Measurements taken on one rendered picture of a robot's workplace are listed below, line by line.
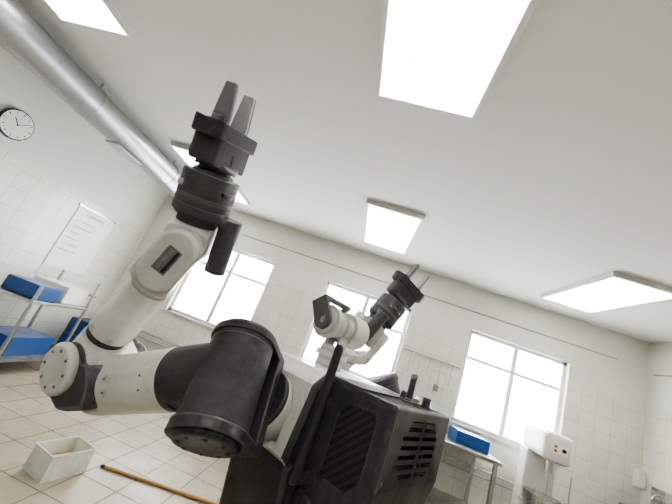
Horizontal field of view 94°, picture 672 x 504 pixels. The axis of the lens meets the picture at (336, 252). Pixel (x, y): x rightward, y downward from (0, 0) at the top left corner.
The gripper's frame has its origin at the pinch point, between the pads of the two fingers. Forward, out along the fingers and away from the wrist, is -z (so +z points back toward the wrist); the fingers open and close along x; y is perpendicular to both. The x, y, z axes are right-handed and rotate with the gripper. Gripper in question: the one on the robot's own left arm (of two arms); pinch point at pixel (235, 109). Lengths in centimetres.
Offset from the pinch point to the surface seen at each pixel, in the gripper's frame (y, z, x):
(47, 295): -307, 216, 194
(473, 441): 180, 203, 355
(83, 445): -130, 241, 123
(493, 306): 164, 56, 477
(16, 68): -398, 2, 172
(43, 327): -377, 308, 249
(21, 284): -324, 208, 179
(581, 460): 328, 191, 430
